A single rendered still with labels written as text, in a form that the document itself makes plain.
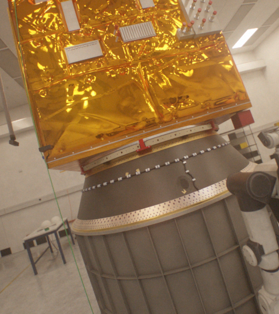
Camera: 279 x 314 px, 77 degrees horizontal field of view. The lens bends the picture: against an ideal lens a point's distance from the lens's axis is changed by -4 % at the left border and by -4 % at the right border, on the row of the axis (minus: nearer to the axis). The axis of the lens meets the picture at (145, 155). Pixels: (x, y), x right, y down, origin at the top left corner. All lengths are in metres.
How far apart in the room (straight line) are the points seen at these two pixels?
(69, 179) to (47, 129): 5.64
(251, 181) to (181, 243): 0.83
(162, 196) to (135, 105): 0.79
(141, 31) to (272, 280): 2.01
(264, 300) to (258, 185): 0.48
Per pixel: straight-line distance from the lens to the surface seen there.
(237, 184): 0.73
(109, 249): 1.58
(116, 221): 1.43
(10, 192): 8.10
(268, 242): 0.81
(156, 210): 1.32
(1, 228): 8.41
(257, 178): 0.70
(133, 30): 2.04
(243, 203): 0.76
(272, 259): 0.87
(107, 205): 1.54
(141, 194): 1.39
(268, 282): 0.93
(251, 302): 1.80
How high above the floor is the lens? 1.50
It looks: 4 degrees up
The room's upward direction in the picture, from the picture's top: 18 degrees counter-clockwise
